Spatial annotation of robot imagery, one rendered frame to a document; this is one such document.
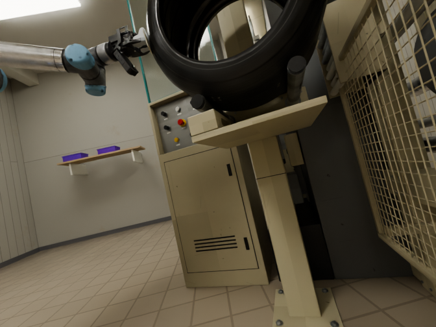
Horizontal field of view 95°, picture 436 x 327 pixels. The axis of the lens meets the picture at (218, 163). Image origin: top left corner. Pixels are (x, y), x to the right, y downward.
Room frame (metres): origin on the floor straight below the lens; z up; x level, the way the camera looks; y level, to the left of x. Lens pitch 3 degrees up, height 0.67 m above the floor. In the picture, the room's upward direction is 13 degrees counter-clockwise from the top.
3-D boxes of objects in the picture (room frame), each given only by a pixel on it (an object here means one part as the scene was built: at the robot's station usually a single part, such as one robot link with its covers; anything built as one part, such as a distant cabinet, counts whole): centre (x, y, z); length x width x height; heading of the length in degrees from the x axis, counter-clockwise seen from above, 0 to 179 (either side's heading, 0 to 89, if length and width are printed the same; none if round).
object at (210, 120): (0.74, -0.04, 0.83); 0.36 x 0.09 x 0.06; 161
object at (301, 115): (0.70, -0.17, 0.80); 0.37 x 0.36 x 0.02; 71
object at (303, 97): (0.87, -0.23, 0.90); 0.40 x 0.03 x 0.10; 71
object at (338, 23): (0.79, -0.60, 1.05); 0.20 x 0.15 x 0.30; 161
